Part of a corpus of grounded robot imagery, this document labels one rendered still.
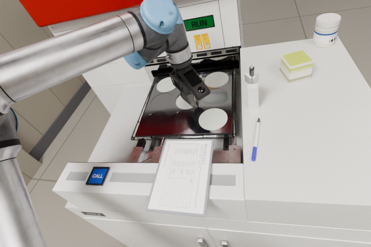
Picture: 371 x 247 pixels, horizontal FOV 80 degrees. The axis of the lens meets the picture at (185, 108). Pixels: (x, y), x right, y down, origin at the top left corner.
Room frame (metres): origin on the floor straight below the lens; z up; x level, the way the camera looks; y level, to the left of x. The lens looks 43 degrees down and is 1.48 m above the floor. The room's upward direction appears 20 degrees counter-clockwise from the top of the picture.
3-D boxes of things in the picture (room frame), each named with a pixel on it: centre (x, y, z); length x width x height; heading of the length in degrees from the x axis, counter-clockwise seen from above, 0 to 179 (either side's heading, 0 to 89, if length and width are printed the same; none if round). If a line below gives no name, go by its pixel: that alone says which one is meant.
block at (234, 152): (0.34, -0.09, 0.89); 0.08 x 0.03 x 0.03; 157
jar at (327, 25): (0.63, -0.55, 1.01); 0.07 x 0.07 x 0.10
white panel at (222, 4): (0.94, 0.07, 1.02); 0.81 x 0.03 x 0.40; 67
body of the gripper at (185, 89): (0.62, -0.03, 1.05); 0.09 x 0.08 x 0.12; 21
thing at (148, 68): (0.86, -0.09, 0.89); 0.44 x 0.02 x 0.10; 67
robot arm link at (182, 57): (0.61, -0.03, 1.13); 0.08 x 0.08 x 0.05
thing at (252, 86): (0.46, -0.20, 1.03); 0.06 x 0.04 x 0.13; 157
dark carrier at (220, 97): (0.66, -0.02, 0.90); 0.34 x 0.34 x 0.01; 67
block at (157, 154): (0.44, 0.14, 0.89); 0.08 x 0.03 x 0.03; 157
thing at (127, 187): (0.35, 0.18, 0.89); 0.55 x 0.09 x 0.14; 67
